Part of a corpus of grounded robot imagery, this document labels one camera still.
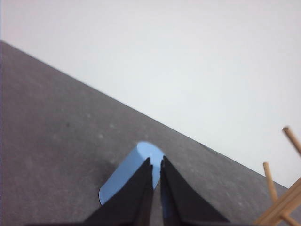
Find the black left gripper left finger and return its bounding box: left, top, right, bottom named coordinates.
left=82, top=158, right=154, bottom=226

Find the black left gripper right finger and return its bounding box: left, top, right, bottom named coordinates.
left=160, top=156, right=230, bottom=226

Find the blue ribbed cup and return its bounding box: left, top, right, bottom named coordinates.
left=99, top=141, right=165, bottom=205

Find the wooden mug tree stand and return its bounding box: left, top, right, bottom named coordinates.
left=254, top=127, right=301, bottom=226

